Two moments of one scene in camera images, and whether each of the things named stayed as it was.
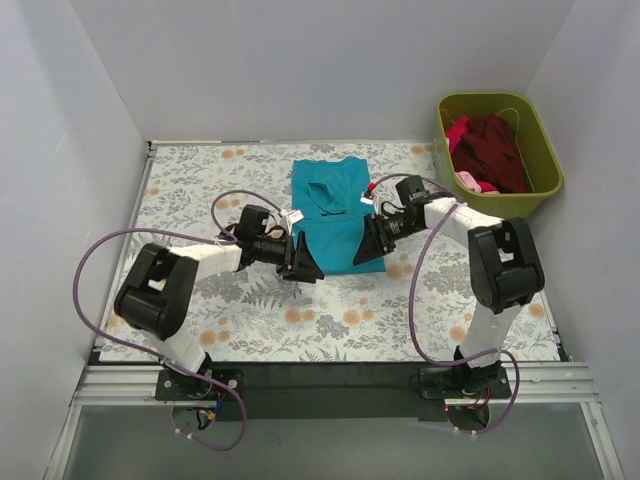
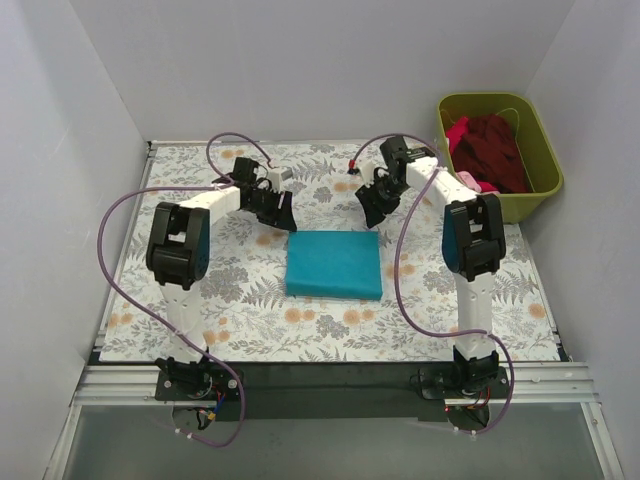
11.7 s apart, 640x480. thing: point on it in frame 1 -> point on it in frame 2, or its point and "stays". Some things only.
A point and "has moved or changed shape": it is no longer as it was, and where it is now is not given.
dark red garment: [489, 151] stays
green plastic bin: [542, 166] stays
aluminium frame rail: [532, 384] stays
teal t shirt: [327, 194] has moved or changed shape
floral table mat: [324, 251] stays
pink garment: [467, 178] stays
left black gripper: [291, 255] -> [272, 204]
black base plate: [331, 391] stays
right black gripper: [376, 232] -> [378, 195]
